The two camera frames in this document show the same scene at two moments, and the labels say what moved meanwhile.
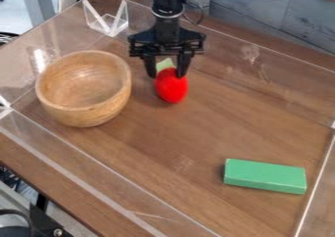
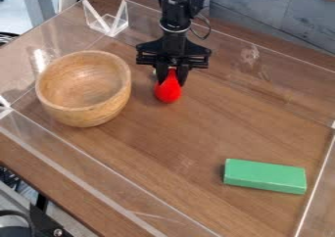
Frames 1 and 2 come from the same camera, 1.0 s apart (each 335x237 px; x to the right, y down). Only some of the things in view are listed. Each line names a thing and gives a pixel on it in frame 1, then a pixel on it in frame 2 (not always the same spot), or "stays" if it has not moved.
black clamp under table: (43, 225) stays
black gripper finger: (151, 65) -> (162, 70)
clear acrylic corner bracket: (103, 23) stays
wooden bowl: (83, 87) stays
